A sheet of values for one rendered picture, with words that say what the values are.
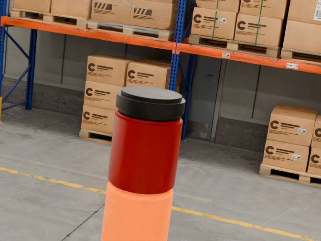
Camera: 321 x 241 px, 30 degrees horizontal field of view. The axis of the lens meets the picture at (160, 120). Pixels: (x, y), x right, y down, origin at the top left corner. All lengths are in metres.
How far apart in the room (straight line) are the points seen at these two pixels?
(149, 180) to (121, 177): 0.02
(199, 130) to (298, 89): 1.67
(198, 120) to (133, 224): 9.19
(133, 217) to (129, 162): 0.04
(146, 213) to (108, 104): 8.26
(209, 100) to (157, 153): 9.11
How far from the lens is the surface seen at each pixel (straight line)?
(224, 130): 9.47
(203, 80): 9.50
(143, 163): 0.42
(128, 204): 0.43
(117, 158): 0.43
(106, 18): 8.50
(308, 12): 7.95
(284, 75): 9.35
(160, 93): 0.43
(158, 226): 0.44
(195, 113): 9.60
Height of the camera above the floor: 2.42
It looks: 13 degrees down
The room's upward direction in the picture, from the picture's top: 7 degrees clockwise
